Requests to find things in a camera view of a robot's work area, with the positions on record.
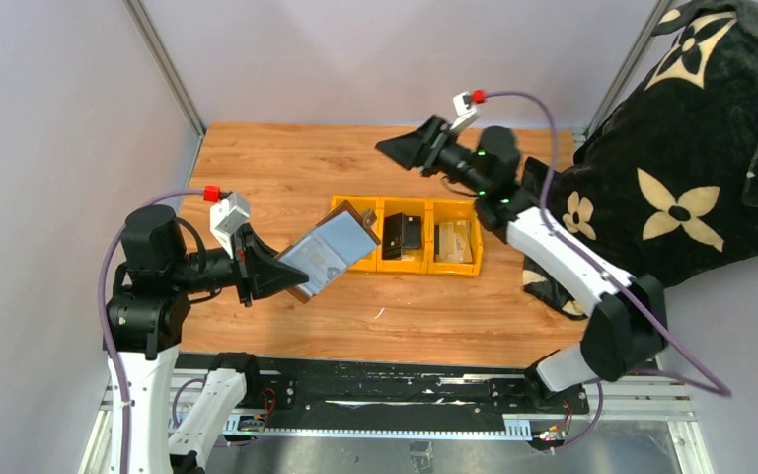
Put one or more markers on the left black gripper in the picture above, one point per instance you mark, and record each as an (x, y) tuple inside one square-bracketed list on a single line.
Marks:
[(247, 265)]

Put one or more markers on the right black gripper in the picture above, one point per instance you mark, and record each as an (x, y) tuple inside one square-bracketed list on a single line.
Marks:
[(432, 149)]

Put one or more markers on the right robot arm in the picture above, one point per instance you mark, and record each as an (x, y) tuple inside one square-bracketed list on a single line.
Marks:
[(626, 314)]

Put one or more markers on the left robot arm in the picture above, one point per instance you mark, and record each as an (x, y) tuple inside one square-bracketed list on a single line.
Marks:
[(146, 313)]

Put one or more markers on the black cards in middle bin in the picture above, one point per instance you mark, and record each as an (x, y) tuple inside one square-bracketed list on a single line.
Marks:
[(401, 232)]

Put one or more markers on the beige cards in right bin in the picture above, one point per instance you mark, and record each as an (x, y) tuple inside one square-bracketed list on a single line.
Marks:
[(453, 242)]

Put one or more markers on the right yellow bin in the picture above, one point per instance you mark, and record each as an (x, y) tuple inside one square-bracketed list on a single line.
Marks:
[(449, 210)]

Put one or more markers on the middle yellow bin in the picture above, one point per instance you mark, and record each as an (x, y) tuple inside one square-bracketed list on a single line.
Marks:
[(413, 261)]

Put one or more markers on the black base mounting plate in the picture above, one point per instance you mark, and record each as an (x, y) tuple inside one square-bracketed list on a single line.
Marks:
[(364, 396)]

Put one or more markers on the black floral blanket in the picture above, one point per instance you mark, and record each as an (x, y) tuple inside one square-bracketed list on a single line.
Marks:
[(667, 186)]

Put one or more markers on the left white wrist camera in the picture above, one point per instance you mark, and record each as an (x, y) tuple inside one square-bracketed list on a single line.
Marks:
[(226, 217)]

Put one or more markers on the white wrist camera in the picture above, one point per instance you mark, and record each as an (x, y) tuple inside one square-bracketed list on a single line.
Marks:
[(226, 217), (466, 108)]

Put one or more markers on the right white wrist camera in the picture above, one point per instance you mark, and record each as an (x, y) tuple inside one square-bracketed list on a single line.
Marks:
[(466, 108)]

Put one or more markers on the aluminium frame rail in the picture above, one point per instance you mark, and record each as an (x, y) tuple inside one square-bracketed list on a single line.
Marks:
[(643, 423)]

